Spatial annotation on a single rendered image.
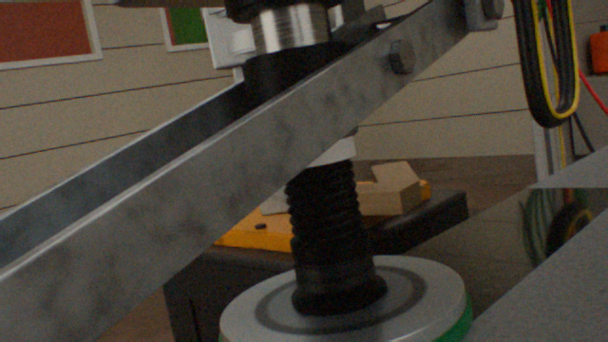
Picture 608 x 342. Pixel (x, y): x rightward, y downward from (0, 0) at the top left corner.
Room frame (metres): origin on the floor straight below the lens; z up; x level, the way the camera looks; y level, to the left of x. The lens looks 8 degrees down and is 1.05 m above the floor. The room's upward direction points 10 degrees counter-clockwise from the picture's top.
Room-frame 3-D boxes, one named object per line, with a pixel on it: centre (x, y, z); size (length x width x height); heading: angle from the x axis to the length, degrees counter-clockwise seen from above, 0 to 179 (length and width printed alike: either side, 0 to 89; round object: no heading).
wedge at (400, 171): (1.40, -0.24, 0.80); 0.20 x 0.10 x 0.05; 179
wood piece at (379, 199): (1.19, -0.14, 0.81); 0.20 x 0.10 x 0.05; 53
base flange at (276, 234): (1.41, 0.00, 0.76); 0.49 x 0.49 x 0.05; 45
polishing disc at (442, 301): (0.46, -0.01, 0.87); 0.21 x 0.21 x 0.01
